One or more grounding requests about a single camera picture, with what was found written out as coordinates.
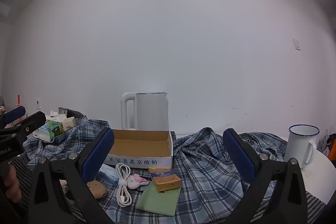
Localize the cream cardboard box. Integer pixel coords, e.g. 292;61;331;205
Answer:
62;116;77;132

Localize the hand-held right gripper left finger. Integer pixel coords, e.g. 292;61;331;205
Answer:
28;127;115;224

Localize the round beige animal-face pad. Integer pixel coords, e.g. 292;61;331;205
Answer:
87;181;108;199

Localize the grey striped cloth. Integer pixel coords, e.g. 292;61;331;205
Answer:
10;158;326;224

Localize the small white box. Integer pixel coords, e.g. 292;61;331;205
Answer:
46;110;66;122

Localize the green cloth pouch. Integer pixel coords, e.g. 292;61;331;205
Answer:
136;183;181;217

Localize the white enamel mug blue rim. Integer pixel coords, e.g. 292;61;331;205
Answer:
284;124;321;169

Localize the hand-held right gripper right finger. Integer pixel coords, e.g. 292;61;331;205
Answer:
222;128;308;224

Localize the blue plaid shirt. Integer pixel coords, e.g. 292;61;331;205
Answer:
23;115;289;224

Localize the grey fabric bag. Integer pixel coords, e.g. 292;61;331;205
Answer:
58;107;87;119

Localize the orange object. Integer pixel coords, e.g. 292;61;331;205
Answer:
328;140;336;161

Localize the light blue tissue pack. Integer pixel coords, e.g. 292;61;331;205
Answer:
96;163;120;186

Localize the yellow cigarette pack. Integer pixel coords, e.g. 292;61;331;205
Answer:
148;168;182;192

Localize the person's left hand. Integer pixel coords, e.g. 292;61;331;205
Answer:
0;164;22;204

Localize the shallow cardboard box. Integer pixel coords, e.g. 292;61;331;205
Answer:
104;129;174;170

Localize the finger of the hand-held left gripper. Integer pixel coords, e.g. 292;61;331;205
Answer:
0;111;47;147
0;106;27;125

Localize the white electric kettle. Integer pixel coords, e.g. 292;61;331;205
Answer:
121;92;170;131

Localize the pink bunny plush hair tie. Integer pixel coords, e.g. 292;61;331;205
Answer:
127;174;151;190

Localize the green patterned tissue pack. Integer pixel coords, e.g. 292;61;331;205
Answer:
34;120;65;143

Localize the white charging cable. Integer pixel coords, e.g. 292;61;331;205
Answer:
115;163;133;208

